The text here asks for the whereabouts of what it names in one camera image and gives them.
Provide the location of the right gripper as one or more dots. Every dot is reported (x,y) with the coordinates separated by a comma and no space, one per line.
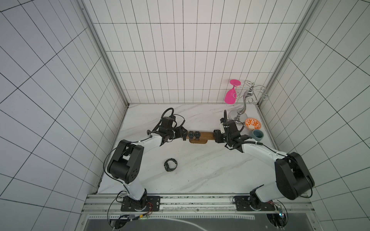
(218,135)

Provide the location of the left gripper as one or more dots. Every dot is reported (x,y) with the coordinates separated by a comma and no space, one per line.
(180,132)

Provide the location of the small black square watch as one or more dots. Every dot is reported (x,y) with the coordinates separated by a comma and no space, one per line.
(191,135)

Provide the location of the brown wooden watch stand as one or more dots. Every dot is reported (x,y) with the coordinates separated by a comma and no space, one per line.
(205,137)

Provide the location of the black slim strap watch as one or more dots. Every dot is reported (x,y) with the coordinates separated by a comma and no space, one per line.
(197,135)

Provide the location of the chunky black sport watch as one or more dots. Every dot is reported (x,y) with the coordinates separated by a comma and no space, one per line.
(170,165)

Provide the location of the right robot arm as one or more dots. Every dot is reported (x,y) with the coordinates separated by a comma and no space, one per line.
(292,177)

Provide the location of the orange patterned white bowl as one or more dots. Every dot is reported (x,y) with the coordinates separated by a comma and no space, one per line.
(252,124)

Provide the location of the grey-blue ceramic cup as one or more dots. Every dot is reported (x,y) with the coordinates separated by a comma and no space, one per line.
(257,135)

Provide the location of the pink plastic wine glass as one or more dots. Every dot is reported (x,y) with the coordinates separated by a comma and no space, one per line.
(231,95)

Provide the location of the chrome wire glass holder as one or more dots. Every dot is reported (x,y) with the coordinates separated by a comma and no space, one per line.
(248,98)

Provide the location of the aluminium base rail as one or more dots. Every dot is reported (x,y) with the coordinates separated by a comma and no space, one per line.
(170,204)

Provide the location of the white perforated cable strip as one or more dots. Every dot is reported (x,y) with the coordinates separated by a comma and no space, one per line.
(177,216)

